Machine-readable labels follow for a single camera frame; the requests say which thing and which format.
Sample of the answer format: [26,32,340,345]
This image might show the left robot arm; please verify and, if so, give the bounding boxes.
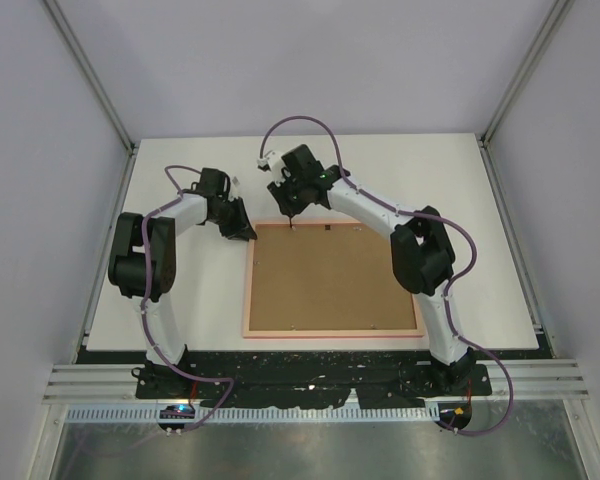
[108,165,257,398]

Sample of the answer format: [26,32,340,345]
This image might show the aluminium frame post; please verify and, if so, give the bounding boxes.
[41,0,135,155]
[478,0,575,149]

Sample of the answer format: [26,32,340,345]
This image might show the pink picture frame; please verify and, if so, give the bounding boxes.
[240,217,426,340]

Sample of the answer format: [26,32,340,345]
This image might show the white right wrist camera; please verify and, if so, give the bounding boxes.
[256,151,285,184]

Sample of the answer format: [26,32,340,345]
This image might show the left aluminium frame post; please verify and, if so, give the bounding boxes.
[41,0,135,155]

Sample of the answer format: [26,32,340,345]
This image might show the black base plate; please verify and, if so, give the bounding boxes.
[131,351,493,410]

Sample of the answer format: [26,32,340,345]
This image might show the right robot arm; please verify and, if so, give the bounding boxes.
[257,144,476,394]

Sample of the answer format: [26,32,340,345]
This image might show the slotted cable duct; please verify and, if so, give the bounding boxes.
[65,403,439,424]

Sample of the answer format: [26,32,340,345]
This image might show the brown frame backing board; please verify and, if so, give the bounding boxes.
[247,223,419,332]

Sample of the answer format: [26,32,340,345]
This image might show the right aluminium frame post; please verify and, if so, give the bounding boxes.
[478,0,575,149]

